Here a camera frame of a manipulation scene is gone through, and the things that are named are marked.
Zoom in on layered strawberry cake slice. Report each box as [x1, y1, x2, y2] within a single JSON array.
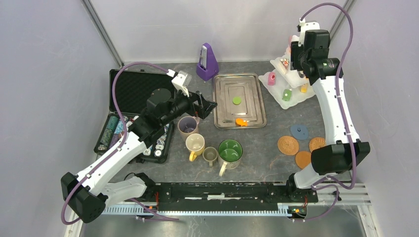
[[280, 58, 290, 71]]

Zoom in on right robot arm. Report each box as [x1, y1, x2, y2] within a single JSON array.
[[285, 30, 371, 201]]

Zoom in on orange fish cake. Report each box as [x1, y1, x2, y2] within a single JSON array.
[[235, 118, 248, 127]]

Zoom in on cream yellow-handled mug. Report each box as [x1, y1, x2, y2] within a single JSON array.
[[185, 133, 206, 162]]

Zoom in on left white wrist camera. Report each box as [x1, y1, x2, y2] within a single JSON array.
[[166, 69, 192, 97]]

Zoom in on small grey-green mug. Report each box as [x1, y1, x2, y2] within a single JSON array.
[[202, 147, 218, 167]]

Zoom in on green interior mushroom mug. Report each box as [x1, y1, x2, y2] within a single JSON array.
[[218, 139, 243, 177]]

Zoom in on woven coaster far right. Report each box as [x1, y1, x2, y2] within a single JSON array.
[[309, 137, 326, 153]]

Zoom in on pink cake piece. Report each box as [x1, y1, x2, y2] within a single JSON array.
[[267, 72, 276, 86]]

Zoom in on pink mug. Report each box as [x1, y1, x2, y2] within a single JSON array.
[[177, 116, 201, 141]]

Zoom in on orange round coaster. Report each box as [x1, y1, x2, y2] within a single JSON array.
[[295, 151, 311, 169]]

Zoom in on yellow rectangular cake bar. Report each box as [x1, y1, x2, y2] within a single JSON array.
[[300, 84, 308, 93]]

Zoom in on green macaron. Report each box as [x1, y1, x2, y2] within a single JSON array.
[[232, 96, 242, 105]]

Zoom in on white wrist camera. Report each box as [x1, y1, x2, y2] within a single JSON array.
[[166, 69, 192, 97], [297, 18, 320, 40]]

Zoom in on green swirl roll cake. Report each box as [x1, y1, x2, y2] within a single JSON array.
[[282, 89, 292, 101]]

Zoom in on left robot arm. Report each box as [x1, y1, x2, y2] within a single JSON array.
[[61, 89, 217, 225]]

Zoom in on white cable duct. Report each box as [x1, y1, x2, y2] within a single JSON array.
[[77, 183, 371, 217]]

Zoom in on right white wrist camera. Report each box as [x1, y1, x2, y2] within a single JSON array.
[[297, 18, 320, 40]]

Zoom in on purple metronome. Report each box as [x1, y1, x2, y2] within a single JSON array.
[[196, 43, 219, 81]]

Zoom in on black poker chip case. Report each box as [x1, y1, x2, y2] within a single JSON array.
[[93, 70, 174, 164]]

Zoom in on blue smiley coaster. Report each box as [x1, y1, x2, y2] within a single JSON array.
[[290, 124, 309, 140]]

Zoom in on woven brown coaster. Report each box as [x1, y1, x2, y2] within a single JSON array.
[[277, 136, 299, 156]]

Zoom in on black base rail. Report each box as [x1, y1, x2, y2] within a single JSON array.
[[135, 173, 319, 211]]

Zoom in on white three-tier cake stand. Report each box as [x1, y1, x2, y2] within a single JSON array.
[[258, 45, 315, 110]]

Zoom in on steel serving tray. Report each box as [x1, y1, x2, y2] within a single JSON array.
[[213, 73, 267, 129]]

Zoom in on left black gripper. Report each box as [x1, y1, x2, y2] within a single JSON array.
[[161, 85, 217, 126]]

